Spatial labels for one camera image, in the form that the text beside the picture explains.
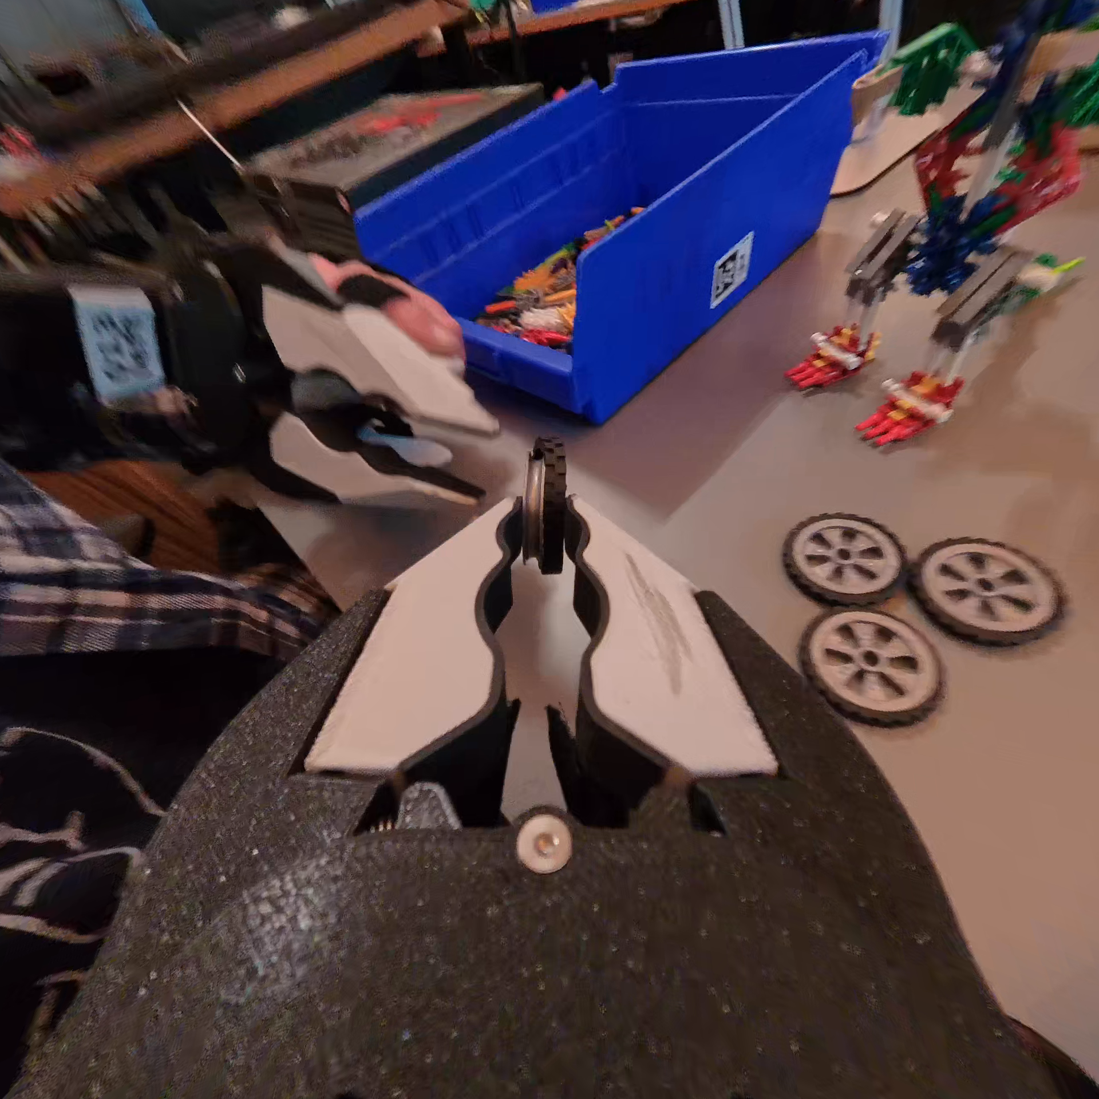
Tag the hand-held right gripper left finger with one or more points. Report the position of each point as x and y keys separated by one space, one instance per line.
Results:
x=412 y=679

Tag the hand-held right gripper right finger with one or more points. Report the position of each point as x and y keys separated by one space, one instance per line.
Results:
x=670 y=686

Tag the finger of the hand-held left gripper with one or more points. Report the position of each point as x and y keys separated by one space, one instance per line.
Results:
x=343 y=481
x=378 y=352

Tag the grey toy wheel black tyre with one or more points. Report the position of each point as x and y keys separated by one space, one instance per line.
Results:
x=935 y=587
x=802 y=558
x=823 y=666
x=550 y=507

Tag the person's left hand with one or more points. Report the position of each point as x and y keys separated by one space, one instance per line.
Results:
x=429 y=326

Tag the pile of colourful construction pieces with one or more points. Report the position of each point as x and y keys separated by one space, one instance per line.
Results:
x=533 y=318

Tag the dark flat case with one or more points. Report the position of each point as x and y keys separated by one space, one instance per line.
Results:
x=404 y=137

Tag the brown wooden shelf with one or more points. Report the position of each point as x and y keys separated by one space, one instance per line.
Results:
x=216 y=103

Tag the person's plaid shirt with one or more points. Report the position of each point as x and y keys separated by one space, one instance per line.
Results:
x=130 y=593

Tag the blue plastic bin white tag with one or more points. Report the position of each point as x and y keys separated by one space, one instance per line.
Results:
x=670 y=283

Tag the person's dark printed t-shirt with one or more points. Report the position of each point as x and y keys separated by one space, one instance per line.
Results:
x=51 y=772

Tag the colourful construction toy figure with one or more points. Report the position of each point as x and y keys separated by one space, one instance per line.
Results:
x=971 y=232

